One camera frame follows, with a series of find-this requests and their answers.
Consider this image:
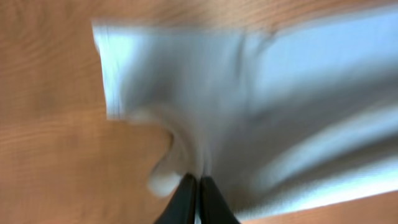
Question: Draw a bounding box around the light blue printed t-shirt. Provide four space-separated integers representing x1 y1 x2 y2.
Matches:
93 4 397 220

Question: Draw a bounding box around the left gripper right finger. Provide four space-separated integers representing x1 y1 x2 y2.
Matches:
199 176 240 224

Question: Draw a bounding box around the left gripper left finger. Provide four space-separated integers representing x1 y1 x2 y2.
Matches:
154 174 197 224

